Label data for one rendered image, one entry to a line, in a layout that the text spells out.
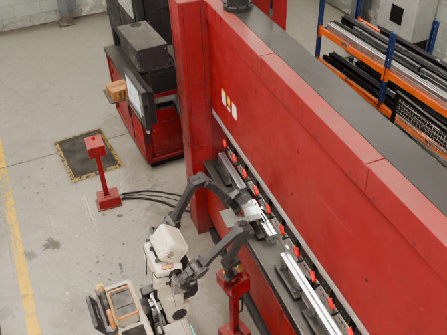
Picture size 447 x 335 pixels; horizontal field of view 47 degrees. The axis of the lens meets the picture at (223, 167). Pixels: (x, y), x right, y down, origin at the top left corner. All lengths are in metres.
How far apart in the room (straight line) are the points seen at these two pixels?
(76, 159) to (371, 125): 4.34
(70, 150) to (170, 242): 3.47
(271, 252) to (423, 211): 1.84
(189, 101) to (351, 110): 1.86
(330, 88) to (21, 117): 5.24
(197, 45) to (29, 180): 2.95
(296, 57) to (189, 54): 1.17
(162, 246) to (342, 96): 1.37
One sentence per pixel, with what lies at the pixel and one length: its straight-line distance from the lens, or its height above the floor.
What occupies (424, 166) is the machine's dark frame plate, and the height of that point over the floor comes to 2.30.
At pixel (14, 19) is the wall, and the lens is 9.84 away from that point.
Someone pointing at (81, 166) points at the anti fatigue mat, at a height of 0.02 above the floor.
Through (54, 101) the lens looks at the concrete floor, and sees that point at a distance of 7.44.
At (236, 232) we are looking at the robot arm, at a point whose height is 1.44.
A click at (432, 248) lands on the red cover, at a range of 1.98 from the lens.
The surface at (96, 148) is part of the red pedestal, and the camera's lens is 4.95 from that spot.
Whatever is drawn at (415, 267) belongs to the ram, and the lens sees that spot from 2.14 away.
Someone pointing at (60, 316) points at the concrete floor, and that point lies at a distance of 4.67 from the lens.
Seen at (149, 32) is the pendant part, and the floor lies 1.95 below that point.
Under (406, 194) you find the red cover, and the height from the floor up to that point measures 2.30.
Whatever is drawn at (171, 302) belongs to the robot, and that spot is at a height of 0.88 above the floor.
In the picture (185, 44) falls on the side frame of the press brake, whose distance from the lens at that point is 3.85.
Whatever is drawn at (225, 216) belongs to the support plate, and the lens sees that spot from 3.75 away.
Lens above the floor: 3.62
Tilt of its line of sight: 39 degrees down
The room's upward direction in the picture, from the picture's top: 2 degrees counter-clockwise
